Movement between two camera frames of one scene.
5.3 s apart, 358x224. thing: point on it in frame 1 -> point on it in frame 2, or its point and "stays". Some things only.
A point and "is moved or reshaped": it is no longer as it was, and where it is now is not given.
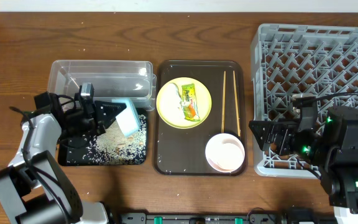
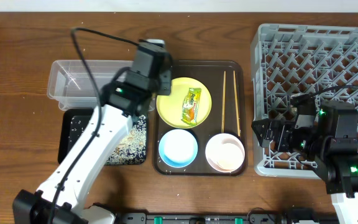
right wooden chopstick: (237, 104) stays
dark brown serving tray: (179, 152) stays
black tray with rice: (111, 148) stays
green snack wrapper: (189, 102) is moved or reshaped
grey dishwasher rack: (338, 65) stays
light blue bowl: (128, 118) is moved or reshaped
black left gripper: (95, 114) -> (165, 82)
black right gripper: (287, 130) stays
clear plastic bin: (109, 80) stays
